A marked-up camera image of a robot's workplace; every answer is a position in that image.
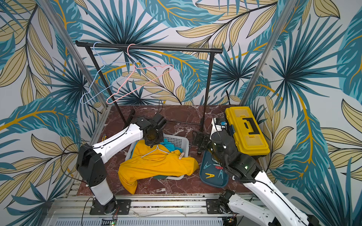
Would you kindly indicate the left aluminium frame post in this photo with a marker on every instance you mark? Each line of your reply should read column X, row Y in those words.
column 65, row 17

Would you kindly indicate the turquoise printed t-shirt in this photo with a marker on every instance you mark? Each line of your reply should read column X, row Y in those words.
column 170, row 146

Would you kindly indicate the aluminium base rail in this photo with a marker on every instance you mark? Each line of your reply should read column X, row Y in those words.
column 144, row 210

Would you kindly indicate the yellow t-shirt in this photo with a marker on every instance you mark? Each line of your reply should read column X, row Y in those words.
column 138, row 168

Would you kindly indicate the aluminium frame post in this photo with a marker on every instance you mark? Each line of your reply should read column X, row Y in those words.
column 289, row 5
column 65, row 17

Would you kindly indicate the dark teal plastic tray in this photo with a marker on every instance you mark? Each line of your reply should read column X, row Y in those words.
column 212, row 173

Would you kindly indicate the right aluminium frame post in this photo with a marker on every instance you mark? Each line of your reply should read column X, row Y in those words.
column 289, row 5

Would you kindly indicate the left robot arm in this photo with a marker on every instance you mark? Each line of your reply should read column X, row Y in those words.
column 91, row 159

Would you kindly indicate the grey perforated plastic basket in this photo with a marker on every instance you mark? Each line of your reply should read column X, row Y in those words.
column 177, row 141

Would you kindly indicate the light blue wire hanger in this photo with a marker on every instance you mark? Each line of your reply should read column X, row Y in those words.
column 91, row 48

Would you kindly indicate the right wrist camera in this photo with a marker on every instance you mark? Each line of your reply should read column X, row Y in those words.
column 218, row 125

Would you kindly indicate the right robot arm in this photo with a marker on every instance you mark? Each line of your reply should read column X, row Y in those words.
column 278, row 210

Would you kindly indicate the pale blue wire hanger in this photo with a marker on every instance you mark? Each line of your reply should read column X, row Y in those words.
column 156, row 150

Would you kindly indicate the black clothes rack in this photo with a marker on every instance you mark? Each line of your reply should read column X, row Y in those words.
column 211, row 51

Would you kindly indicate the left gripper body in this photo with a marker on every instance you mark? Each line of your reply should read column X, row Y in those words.
column 155, row 139

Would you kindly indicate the yellow black toolbox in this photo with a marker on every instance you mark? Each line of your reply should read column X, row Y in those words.
column 245, row 130

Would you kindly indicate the yellow clothespin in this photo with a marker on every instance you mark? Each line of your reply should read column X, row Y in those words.
column 209, row 175

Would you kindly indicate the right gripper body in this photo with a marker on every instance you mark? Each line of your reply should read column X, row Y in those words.
column 206, row 143

